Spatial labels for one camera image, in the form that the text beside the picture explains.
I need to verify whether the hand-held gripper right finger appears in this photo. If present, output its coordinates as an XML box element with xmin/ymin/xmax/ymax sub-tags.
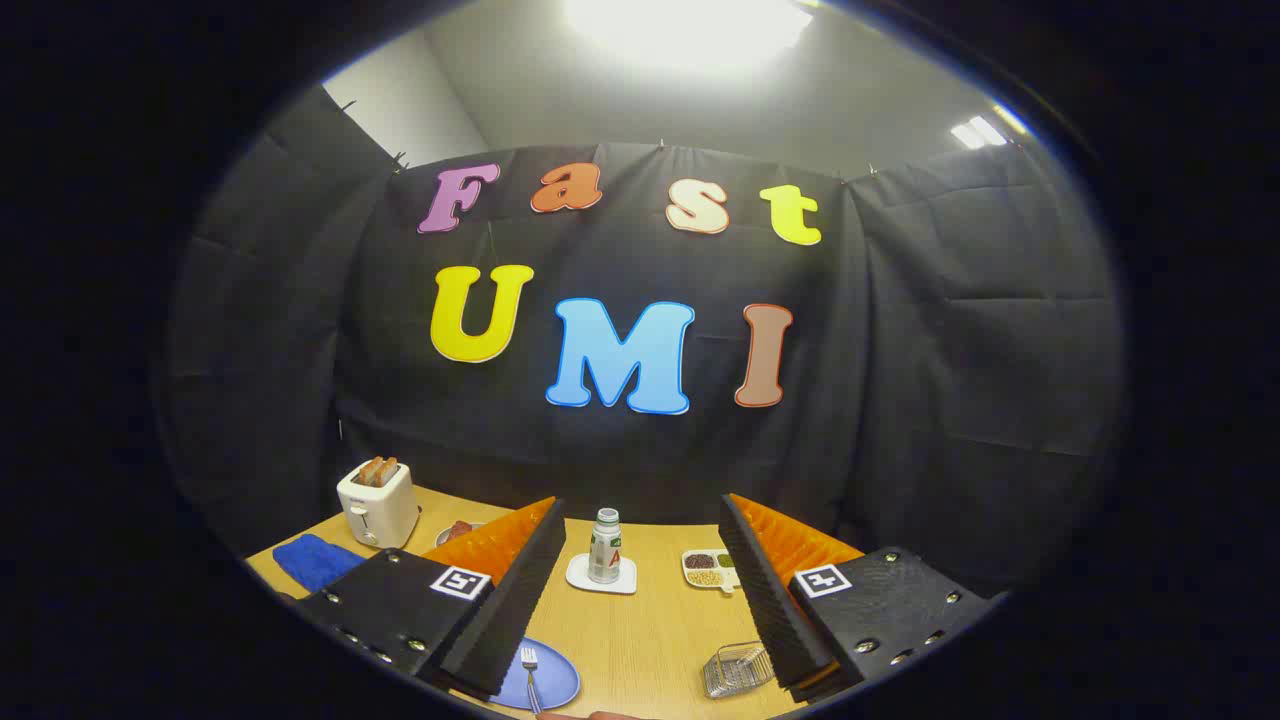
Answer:
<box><xmin>718</xmin><ymin>493</ymin><xmax>1004</xmax><ymax>704</ymax></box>

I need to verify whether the white square coaster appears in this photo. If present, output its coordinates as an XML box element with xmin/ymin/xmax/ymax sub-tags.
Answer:
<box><xmin>566</xmin><ymin>553</ymin><xmax>638</xmax><ymax>596</ymax></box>

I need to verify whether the small ceiling light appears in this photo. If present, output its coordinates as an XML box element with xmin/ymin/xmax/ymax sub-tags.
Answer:
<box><xmin>950</xmin><ymin>115</ymin><xmax>1011</xmax><ymax>151</ymax></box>

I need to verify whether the white divided condiment dish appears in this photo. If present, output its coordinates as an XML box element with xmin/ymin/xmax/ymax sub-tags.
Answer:
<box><xmin>682</xmin><ymin>548</ymin><xmax>741</xmax><ymax>596</ymax></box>

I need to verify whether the white toaster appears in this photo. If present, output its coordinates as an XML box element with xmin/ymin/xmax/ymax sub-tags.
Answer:
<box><xmin>336</xmin><ymin>458</ymin><xmax>421</xmax><ymax>549</ymax></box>

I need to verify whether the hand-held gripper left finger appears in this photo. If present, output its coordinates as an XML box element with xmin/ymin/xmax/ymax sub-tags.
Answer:
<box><xmin>290</xmin><ymin>497</ymin><xmax>567</xmax><ymax>701</ymax></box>

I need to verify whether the blue round plate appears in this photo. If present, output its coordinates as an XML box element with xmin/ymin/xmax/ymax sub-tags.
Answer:
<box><xmin>487</xmin><ymin>637</ymin><xmax>581</xmax><ymax>712</ymax></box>

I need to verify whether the blue folded cloth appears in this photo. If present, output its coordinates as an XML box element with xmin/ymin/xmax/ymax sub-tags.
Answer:
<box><xmin>272</xmin><ymin>533</ymin><xmax>369</xmax><ymax>593</ymax></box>

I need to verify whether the silver drink can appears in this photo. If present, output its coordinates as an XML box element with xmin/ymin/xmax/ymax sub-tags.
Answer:
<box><xmin>588</xmin><ymin>508</ymin><xmax>623</xmax><ymax>585</ymax></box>

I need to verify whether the large ceiling light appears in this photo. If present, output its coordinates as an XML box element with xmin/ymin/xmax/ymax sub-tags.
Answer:
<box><xmin>565</xmin><ymin>0</ymin><xmax>816</xmax><ymax>63</ymax></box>

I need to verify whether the metal wire basket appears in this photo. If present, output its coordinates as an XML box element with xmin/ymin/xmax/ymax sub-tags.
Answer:
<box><xmin>702</xmin><ymin>641</ymin><xmax>776</xmax><ymax>699</ymax></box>

